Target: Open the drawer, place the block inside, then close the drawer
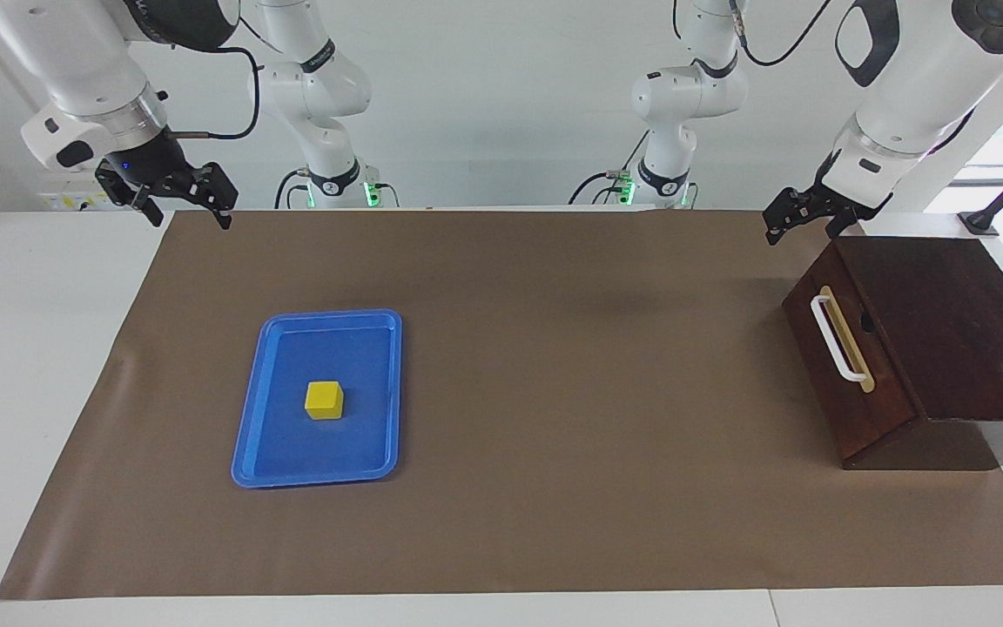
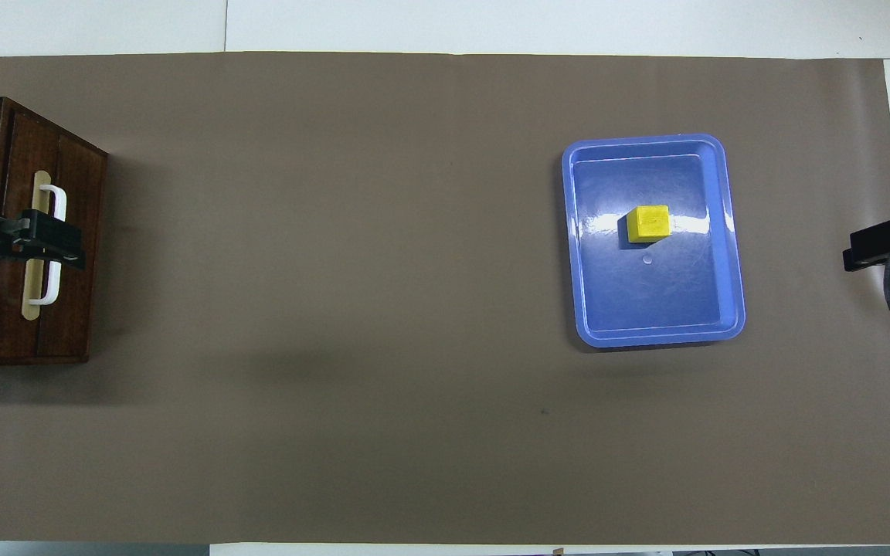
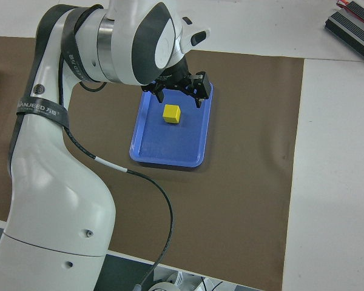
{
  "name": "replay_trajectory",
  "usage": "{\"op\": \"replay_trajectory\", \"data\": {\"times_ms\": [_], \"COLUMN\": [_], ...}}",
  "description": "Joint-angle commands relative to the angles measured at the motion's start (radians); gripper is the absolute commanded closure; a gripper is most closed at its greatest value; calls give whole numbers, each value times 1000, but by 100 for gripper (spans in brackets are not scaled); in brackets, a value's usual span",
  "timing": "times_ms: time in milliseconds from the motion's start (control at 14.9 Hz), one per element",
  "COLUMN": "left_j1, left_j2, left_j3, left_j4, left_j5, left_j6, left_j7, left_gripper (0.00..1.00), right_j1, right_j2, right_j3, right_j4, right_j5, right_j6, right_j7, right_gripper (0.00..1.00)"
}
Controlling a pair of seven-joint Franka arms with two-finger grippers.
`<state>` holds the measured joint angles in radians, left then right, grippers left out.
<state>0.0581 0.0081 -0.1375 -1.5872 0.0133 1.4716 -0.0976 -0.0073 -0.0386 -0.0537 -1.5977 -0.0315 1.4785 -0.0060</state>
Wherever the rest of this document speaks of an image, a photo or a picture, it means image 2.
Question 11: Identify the wooden drawer with white handle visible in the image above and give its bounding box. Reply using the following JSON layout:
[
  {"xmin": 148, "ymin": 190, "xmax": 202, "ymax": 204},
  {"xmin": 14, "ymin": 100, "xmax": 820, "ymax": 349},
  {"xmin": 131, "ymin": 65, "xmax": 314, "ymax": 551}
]
[{"xmin": 0, "ymin": 108, "xmax": 68, "ymax": 364}]

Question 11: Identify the yellow block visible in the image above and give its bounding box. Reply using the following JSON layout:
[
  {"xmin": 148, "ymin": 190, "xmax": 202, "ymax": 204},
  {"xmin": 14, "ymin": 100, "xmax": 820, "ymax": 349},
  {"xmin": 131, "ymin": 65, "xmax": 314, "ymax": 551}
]
[{"xmin": 627, "ymin": 204, "xmax": 672, "ymax": 246}]

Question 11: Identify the blue plastic tray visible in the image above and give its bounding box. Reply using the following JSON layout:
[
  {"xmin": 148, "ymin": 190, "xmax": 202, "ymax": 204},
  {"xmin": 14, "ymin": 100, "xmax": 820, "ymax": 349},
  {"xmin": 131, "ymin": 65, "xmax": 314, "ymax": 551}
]
[{"xmin": 561, "ymin": 133, "xmax": 747, "ymax": 349}]

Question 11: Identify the brown table mat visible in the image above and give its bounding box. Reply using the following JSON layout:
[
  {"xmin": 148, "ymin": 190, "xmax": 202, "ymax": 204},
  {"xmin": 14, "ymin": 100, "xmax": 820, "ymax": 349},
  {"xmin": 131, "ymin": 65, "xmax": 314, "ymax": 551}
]
[{"xmin": 0, "ymin": 51, "xmax": 890, "ymax": 546}]

